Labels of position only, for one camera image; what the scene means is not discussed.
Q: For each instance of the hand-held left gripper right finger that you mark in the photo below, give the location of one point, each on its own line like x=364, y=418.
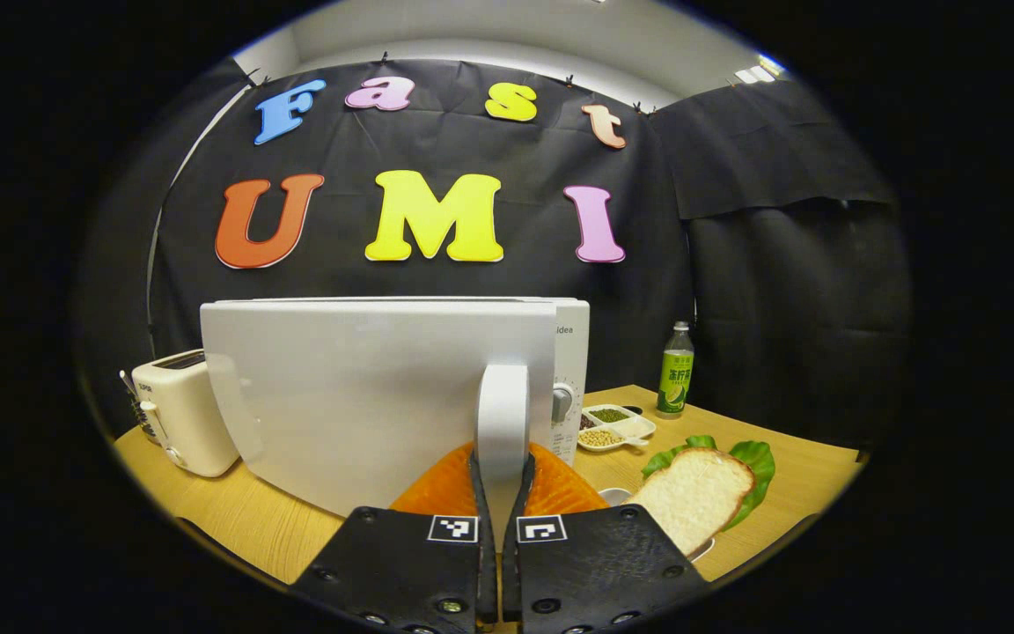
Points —
x=511, y=572

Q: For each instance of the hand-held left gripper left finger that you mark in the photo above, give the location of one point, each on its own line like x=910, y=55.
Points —
x=488, y=572

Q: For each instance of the bread and lettuce sandwich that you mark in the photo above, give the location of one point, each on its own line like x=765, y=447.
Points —
x=692, y=493

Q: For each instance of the white microwave oven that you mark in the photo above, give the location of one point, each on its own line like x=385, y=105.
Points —
x=366, y=396

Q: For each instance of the small white rectangular plate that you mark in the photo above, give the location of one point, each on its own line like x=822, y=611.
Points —
x=613, y=495

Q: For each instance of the white divided dish of beans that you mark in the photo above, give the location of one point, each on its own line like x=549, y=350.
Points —
x=617, y=431

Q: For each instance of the green label drink bottle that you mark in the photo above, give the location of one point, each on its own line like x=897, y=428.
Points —
x=675, y=379

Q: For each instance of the white toaster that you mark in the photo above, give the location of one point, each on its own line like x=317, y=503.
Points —
x=190, y=414

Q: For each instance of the small ceiling light panel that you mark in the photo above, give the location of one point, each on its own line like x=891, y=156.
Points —
x=758, y=70

